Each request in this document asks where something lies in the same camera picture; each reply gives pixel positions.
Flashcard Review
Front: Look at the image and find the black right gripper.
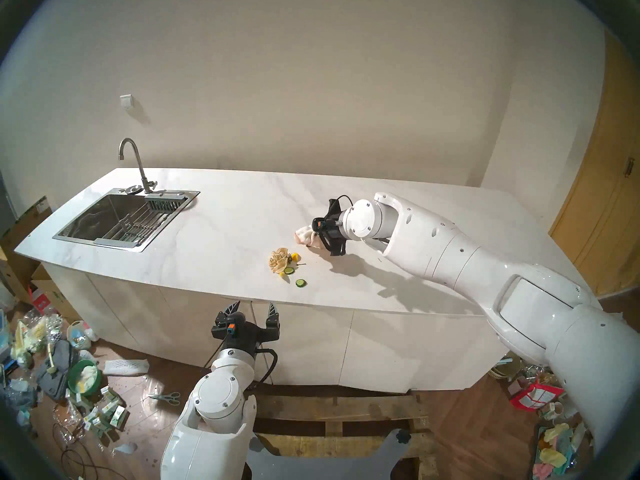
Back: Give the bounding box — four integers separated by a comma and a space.
312, 199, 347, 258

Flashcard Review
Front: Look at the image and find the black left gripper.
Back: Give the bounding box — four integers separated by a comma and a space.
211, 299, 281, 354

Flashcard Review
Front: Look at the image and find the pink white cloth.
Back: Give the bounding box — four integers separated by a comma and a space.
293, 225, 325, 249

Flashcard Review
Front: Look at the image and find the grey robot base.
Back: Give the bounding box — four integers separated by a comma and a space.
245, 429, 413, 480

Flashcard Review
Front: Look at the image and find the crumpled tan paper napkin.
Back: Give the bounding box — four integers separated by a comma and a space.
269, 247, 292, 276

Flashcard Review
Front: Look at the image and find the white counter cabinet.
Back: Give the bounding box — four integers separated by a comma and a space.
42, 264, 511, 392

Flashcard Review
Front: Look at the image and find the wooden pallet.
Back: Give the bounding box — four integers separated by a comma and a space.
247, 389, 441, 480

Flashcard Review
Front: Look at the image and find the white foam net sleeve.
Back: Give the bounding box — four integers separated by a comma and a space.
103, 359, 150, 378

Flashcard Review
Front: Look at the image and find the grey slotted sink strainer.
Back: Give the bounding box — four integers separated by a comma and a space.
145, 193, 186, 212

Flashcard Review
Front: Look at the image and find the steel gooseneck faucet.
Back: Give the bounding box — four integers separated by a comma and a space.
118, 138, 158, 195

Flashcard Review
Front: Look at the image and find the white plastic jug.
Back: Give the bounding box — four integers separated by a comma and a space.
66, 320, 100, 351

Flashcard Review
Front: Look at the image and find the green white carton pile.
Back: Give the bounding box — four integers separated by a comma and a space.
82, 385, 129, 433

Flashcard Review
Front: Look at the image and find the green plastic bowl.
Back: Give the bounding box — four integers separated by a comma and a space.
67, 359, 104, 398

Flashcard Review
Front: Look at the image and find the stainless steel sink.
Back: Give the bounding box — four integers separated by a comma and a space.
52, 188, 201, 253

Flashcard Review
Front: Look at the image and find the grey fabric bag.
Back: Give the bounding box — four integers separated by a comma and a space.
37, 340, 79, 402

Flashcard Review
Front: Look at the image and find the cardboard box red label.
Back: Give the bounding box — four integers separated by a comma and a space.
29, 278, 81, 325

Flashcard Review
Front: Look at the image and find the round woven basket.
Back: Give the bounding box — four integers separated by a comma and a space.
489, 356, 523, 381

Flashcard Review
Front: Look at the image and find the yellow green plastic bag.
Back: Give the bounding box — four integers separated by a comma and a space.
12, 318, 50, 369

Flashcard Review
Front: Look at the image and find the brown cardboard box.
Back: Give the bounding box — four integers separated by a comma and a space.
0, 196, 53, 257

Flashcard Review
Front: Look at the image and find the red white packet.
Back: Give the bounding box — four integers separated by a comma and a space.
510, 381, 567, 411

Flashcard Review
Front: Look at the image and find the wooden door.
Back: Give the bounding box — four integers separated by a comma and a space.
549, 29, 640, 297

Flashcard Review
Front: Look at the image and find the tray of pastel sponges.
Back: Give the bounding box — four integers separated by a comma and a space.
532, 423, 581, 480

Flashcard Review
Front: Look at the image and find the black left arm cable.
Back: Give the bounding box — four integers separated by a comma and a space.
250, 348, 279, 386

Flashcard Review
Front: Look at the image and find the wire dish rack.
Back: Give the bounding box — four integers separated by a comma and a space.
107, 211, 168, 245

